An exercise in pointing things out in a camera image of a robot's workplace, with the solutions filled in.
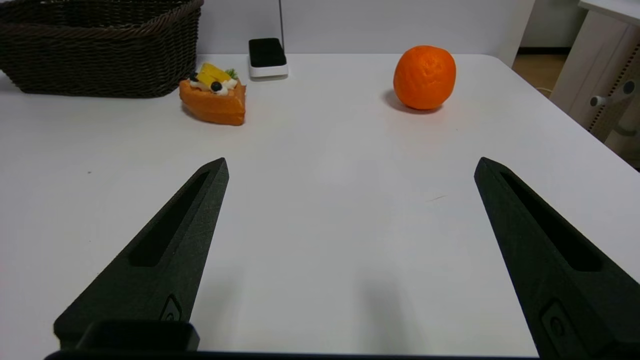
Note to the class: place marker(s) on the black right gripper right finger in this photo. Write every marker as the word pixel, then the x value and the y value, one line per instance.
pixel 590 300

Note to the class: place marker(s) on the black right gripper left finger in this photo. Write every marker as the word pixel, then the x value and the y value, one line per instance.
pixel 165 265

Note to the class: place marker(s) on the brown woven wicker basket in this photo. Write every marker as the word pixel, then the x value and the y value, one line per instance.
pixel 100 50

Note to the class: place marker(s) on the orange toy cake slice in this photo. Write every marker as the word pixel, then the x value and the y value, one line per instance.
pixel 215 102

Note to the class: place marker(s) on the black and white small device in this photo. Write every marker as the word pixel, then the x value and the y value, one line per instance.
pixel 267 54

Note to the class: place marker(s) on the orange fruit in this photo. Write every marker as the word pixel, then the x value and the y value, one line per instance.
pixel 424 77

